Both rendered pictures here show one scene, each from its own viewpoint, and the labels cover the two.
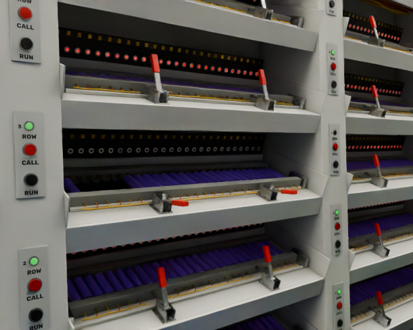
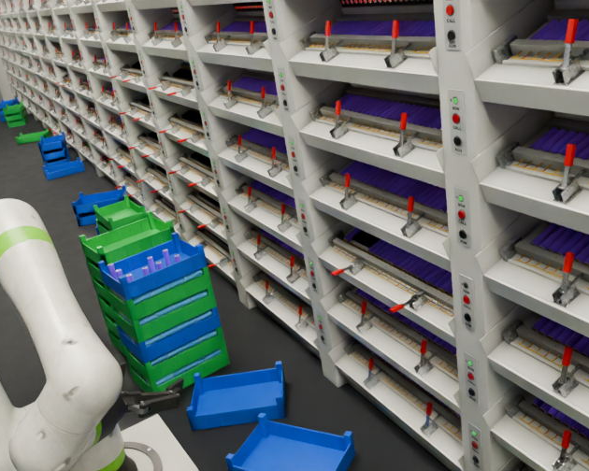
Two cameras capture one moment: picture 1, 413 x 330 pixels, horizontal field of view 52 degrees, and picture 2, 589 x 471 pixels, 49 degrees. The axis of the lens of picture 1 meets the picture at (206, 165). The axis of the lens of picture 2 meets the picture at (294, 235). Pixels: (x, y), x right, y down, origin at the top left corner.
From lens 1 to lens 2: 192 cm
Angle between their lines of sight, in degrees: 100
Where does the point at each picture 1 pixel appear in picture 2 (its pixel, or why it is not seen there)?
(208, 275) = (402, 329)
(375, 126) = (544, 310)
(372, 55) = (541, 212)
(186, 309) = (375, 335)
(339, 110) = (473, 264)
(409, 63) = not seen: outside the picture
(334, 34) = (465, 177)
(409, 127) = not seen: outside the picture
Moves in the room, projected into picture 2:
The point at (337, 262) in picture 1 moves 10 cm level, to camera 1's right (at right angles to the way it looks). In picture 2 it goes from (473, 407) to (479, 437)
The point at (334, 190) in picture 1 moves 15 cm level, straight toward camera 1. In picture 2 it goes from (467, 341) to (400, 334)
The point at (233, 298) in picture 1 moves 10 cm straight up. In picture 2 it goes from (395, 353) to (393, 321)
